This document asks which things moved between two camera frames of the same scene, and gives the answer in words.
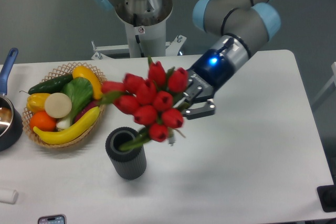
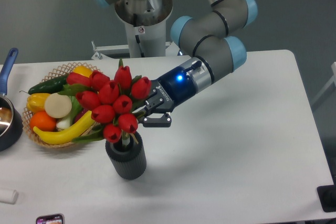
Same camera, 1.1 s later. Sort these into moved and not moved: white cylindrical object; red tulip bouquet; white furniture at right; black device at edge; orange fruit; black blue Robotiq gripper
Moved: red tulip bouquet; black blue Robotiq gripper
Not moved: orange fruit; white furniture at right; black device at edge; white cylindrical object
